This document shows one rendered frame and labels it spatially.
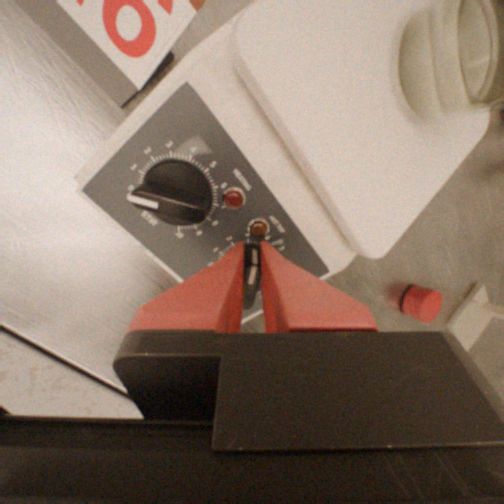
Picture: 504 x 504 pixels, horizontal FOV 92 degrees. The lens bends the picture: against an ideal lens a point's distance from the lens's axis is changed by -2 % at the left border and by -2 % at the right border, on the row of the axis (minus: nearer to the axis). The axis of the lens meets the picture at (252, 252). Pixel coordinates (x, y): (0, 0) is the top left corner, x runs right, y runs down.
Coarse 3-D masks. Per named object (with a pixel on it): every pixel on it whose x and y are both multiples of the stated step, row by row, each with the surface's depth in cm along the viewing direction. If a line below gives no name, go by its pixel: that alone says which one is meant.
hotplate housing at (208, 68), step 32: (256, 0) 10; (224, 32) 10; (192, 64) 10; (224, 64) 10; (160, 96) 10; (224, 96) 10; (128, 128) 11; (256, 128) 11; (96, 160) 12; (256, 160) 11; (288, 160) 12; (288, 192) 12; (320, 224) 13; (320, 256) 14; (352, 256) 14
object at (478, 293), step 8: (480, 288) 34; (472, 296) 34; (480, 296) 35; (488, 304) 35; (488, 312) 35; (496, 312) 34; (480, 320) 36; (488, 320) 37; (480, 328) 37; (472, 336) 36; (464, 344) 36; (472, 344) 37
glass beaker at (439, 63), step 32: (448, 0) 8; (480, 0) 7; (416, 32) 9; (448, 32) 8; (480, 32) 8; (416, 64) 10; (448, 64) 9; (480, 64) 8; (416, 96) 10; (448, 96) 9; (480, 96) 9
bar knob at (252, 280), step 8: (248, 248) 13; (256, 248) 13; (248, 256) 13; (256, 256) 13; (248, 264) 12; (256, 264) 12; (248, 272) 12; (256, 272) 12; (248, 280) 13; (256, 280) 13; (248, 288) 13; (256, 288) 13; (248, 296) 13; (248, 304) 14
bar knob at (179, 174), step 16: (176, 160) 11; (160, 176) 11; (176, 176) 11; (192, 176) 11; (144, 192) 10; (160, 192) 11; (176, 192) 11; (192, 192) 12; (208, 192) 12; (144, 208) 11; (160, 208) 11; (176, 208) 11; (192, 208) 11; (208, 208) 12; (176, 224) 13
